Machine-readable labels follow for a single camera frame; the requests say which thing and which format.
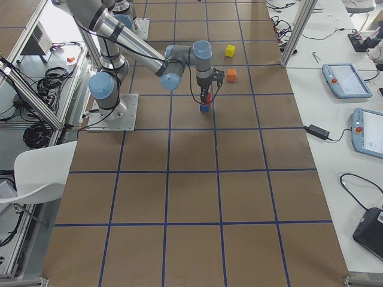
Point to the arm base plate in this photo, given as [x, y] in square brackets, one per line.
[141, 27]
[123, 118]

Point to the far teach pendant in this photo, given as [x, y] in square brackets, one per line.
[345, 82]

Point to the yellow wooden block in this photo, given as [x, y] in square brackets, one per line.
[230, 51]

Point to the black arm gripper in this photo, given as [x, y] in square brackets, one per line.
[203, 86]

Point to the right side frame post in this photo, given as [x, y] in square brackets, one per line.
[303, 14]

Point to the orange wooden block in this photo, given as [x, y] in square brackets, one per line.
[231, 75]

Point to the near teach pendant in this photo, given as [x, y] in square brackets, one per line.
[367, 132]

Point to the teach pendant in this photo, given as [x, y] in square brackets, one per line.
[345, 82]
[367, 132]

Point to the hex key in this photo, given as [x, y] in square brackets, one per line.
[317, 59]

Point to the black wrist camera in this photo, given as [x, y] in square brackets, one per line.
[218, 76]

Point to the black power adapter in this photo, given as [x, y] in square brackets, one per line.
[317, 131]

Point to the white chair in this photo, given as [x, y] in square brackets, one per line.
[40, 175]

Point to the blue wooden block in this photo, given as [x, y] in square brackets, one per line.
[204, 108]

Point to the black laptop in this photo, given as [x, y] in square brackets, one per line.
[368, 233]

